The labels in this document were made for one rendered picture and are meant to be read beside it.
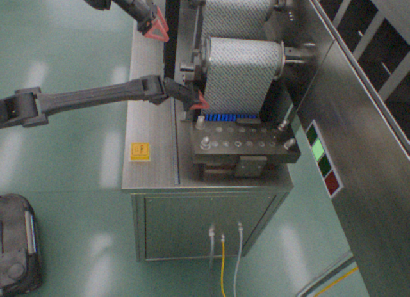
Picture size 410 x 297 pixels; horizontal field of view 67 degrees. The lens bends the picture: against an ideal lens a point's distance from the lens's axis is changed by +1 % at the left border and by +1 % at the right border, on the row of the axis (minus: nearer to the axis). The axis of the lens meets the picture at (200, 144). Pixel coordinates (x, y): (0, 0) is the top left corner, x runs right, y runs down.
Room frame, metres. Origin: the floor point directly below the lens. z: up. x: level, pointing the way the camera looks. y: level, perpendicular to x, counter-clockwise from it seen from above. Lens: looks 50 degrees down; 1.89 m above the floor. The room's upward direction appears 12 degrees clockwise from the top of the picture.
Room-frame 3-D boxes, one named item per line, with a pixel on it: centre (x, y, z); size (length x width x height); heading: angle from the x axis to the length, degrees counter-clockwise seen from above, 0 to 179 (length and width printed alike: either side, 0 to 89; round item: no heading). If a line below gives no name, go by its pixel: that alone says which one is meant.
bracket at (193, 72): (0.95, 0.09, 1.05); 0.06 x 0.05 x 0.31; 104
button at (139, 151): (0.71, 0.23, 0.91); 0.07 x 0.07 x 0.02; 14
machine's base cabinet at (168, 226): (1.85, 0.23, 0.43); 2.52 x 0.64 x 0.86; 14
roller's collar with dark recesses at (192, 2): (1.16, 0.13, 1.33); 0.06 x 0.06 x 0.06; 14
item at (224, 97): (0.90, -0.09, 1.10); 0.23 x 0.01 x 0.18; 104
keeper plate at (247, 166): (0.71, -0.20, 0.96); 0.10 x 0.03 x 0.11; 104
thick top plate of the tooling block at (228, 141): (0.79, -0.16, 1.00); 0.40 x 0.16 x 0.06; 104
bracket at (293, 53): (1.00, -0.25, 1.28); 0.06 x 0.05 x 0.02; 104
